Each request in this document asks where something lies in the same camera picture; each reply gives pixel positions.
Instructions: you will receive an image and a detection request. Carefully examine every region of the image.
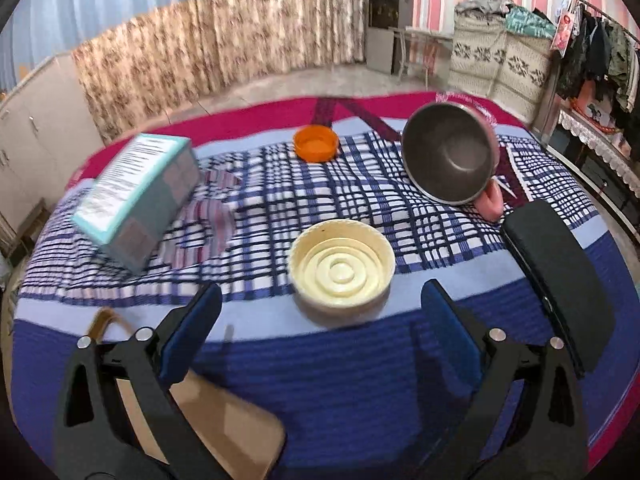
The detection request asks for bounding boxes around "black rectangular case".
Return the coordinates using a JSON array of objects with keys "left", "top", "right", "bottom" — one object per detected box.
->
[{"left": 500, "top": 200, "right": 615, "bottom": 377}]

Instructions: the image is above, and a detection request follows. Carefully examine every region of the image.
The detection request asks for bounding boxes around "brown cardboard piece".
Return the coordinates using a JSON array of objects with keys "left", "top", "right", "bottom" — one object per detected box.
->
[{"left": 88, "top": 308, "right": 285, "bottom": 479}]

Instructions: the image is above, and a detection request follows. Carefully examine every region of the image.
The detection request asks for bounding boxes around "teal tissue box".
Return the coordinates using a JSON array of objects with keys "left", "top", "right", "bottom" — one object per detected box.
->
[{"left": 72, "top": 133, "right": 200, "bottom": 274}]

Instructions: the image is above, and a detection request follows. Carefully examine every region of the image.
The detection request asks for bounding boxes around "striped blue red tablecloth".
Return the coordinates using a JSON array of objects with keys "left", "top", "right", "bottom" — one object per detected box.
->
[{"left": 8, "top": 90, "right": 640, "bottom": 480}]

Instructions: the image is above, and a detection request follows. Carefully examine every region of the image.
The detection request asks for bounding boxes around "cream round plastic lid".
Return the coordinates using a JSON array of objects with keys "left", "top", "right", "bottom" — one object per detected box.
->
[{"left": 288, "top": 219, "right": 396, "bottom": 315}]

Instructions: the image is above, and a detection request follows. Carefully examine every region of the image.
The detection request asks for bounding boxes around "low tv stand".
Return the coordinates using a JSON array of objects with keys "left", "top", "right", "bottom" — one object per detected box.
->
[{"left": 532, "top": 106, "right": 639, "bottom": 246}]

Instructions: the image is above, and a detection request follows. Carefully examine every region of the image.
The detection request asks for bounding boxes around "pink metal mug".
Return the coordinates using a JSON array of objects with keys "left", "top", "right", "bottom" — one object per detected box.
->
[{"left": 400, "top": 102, "right": 504, "bottom": 222}]

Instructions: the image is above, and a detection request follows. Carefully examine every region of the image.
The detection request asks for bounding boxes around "white side cabinet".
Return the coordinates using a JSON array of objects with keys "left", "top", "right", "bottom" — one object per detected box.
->
[{"left": 0, "top": 53, "right": 104, "bottom": 231}]

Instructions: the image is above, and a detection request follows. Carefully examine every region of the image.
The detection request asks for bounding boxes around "small orange plastic lid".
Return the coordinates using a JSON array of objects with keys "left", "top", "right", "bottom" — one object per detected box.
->
[{"left": 293, "top": 125, "right": 338, "bottom": 164}]

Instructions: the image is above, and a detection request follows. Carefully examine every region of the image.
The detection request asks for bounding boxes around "patterned cloth covered cabinet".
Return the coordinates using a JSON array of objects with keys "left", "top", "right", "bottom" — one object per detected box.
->
[{"left": 448, "top": 11, "right": 551, "bottom": 124}]

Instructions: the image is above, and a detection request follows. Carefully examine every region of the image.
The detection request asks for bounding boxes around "clothes rack with garments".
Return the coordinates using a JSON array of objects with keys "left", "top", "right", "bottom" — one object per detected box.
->
[{"left": 551, "top": 0, "right": 639, "bottom": 134}]

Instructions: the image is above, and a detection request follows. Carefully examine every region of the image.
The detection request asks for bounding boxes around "blue and floral curtain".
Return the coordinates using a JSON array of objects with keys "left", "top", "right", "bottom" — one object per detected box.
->
[{"left": 1, "top": 0, "right": 367, "bottom": 142}]

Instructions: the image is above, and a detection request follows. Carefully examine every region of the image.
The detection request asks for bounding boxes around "small wooden stool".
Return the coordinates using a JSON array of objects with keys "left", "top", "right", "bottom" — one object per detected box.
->
[{"left": 390, "top": 26, "right": 452, "bottom": 86}]

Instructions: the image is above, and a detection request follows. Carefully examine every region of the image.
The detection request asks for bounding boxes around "pile of clothes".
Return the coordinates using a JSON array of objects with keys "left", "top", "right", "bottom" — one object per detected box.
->
[{"left": 454, "top": 0, "right": 556, "bottom": 40}]

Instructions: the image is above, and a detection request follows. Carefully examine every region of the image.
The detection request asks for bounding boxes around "water dispenser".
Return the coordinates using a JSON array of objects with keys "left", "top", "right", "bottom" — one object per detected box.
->
[{"left": 366, "top": 0, "right": 413, "bottom": 75}]

